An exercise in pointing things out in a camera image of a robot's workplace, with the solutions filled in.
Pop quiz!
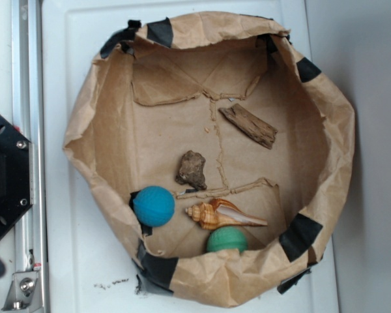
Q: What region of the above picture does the blue rubber ball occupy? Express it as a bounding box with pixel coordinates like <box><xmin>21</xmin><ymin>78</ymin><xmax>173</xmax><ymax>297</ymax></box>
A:
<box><xmin>132</xmin><ymin>186</ymin><xmax>175</xmax><ymax>227</ymax></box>

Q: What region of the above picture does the green rubber ball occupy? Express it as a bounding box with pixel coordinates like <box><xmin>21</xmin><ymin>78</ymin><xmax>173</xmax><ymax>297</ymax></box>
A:
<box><xmin>206</xmin><ymin>226</ymin><xmax>248</xmax><ymax>253</ymax></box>

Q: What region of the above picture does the brown rock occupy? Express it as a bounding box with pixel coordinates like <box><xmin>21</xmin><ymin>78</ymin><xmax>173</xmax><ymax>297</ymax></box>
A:
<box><xmin>175</xmin><ymin>150</ymin><xmax>207</xmax><ymax>190</ymax></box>

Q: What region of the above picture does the brown paper bag bin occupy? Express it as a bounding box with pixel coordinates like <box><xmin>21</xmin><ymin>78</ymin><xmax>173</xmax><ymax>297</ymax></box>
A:
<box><xmin>64</xmin><ymin>12</ymin><xmax>355</xmax><ymax>307</ymax></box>

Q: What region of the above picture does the striped conch seashell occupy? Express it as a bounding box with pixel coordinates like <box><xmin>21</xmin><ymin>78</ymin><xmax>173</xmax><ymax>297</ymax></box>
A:
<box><xmin>185</xmin><ymin>198</ymin><xmax>268</xmax><ymax>230</ymax></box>

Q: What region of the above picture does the brown driftwood piece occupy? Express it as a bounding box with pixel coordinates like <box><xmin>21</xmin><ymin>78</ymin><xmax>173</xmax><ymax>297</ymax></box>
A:
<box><xmin>218</xmin><ymin>104</ymin><xmax>278</xmax><ymax>149</ymax></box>

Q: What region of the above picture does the aluminium frame rail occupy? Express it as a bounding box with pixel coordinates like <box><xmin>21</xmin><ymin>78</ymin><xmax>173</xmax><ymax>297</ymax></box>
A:
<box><xmin>10</xmin><ymin>1</ymin><xmax>50</xmax><ymax>312</ymax></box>

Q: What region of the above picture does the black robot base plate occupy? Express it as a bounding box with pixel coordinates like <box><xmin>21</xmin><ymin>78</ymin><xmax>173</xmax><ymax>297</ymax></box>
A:
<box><xmin>0</xmin><ymin>115</ymin><xmax>32</xmax><ymax>240</ymax></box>

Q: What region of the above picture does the metal corner bracket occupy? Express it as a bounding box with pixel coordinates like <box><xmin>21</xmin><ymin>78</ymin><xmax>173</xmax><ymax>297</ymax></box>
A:
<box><xmin>1</xmin><ymin>271</ymin><xmax>42</xmax><ymax>312</ymax></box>

